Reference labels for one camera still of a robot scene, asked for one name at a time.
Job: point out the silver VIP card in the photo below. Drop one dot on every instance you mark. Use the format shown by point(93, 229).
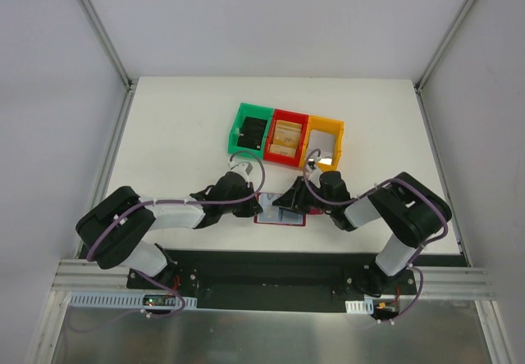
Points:
point(325, 143)

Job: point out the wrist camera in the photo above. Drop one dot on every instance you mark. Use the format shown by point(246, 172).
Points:
point(241, 168)
point(311, 166)

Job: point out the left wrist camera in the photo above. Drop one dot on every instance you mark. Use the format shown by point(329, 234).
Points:
point(241, 168)

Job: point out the right white cable duct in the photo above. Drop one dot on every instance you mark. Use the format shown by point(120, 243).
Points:
point(360, 307)

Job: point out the gold VIP card upper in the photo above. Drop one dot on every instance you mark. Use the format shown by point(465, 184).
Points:
point(287, 132)

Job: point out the silver card in holder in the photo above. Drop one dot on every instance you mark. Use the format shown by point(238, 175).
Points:
point(270, 214)

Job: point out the left white cable duct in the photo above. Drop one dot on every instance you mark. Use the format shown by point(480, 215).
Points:
point(160, 302)

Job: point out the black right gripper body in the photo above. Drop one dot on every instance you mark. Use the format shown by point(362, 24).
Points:
point(297, 197)

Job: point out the green plastic bin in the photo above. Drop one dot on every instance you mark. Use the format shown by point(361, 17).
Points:
point(246, 109)

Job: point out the gold vip card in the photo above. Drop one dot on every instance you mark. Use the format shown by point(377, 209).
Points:
point(287, 132)
point(282, 150)

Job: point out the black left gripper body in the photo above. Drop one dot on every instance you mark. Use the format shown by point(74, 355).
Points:
point(249, 199)

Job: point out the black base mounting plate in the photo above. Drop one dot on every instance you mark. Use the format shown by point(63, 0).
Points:
point(274, 299)

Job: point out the black VIP card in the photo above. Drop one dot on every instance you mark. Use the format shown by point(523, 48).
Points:
point(251, 133)

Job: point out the yellow plastic bin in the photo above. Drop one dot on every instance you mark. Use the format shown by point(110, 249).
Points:
point(331, 126)

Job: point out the right aluminium frame post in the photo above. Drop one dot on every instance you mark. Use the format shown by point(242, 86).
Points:
point(445, 43)

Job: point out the gold VIP card lower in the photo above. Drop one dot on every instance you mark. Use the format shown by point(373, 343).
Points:
point(282, 150)

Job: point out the red leather card holder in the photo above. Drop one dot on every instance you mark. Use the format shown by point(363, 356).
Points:
point(289, 218)

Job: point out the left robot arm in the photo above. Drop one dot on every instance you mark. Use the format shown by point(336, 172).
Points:
point(113, 231)

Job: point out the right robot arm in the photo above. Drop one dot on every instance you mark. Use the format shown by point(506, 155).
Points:
point(410, 209)

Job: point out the aluminium frame post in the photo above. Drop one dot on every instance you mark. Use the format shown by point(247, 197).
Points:
point(105, 42)
point(445, 43)

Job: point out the left aluminium frame post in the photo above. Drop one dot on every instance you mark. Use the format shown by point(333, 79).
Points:
point(105, 42)

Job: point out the white cable duct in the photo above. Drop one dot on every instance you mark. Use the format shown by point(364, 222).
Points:
point(360, 307)
point(160, 302)

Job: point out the red plastic bin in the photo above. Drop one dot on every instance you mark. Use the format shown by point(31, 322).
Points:
point(291, 117)

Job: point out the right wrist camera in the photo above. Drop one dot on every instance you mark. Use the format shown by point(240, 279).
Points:
point(311, 166)

